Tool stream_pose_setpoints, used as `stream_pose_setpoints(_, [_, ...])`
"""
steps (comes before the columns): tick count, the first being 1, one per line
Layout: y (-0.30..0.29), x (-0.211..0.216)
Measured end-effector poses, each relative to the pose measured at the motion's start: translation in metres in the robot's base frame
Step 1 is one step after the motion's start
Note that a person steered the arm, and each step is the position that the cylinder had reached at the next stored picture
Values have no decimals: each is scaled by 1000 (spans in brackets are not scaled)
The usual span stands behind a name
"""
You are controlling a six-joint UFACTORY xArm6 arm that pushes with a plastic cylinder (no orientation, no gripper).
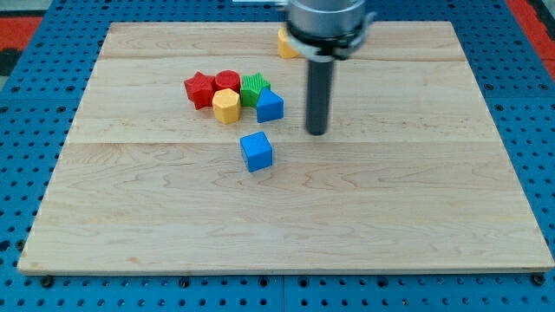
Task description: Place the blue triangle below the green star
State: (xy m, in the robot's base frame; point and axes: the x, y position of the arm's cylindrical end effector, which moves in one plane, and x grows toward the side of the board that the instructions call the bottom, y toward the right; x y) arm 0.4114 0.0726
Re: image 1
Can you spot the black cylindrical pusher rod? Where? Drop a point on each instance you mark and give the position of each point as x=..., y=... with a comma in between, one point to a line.
x=318, y=94

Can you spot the yellow block behind arm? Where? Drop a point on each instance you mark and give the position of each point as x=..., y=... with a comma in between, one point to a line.
x=284, y=47

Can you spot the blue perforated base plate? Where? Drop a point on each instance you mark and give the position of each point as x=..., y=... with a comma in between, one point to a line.
x=39, y=101

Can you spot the wooden board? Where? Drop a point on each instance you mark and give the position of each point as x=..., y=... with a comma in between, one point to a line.
x=411, y=177

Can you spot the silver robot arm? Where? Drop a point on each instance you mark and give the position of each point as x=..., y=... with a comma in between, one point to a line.
x=324, y=32

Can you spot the red cylinder block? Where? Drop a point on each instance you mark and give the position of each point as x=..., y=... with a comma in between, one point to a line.
x=228, y=79

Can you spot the red star block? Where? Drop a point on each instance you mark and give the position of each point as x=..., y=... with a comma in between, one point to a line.
x=200, y=89

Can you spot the blue cube block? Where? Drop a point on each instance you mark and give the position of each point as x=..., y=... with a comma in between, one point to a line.
x=256, y=151

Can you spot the blue triangle block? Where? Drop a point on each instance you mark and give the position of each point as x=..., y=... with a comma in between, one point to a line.
x=270, y=106

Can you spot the yellow hexagon block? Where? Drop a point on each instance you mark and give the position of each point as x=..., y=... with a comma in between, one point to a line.
x=226, y=106

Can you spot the green star block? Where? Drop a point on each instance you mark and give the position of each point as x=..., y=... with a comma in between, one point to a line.
x=251, y=88

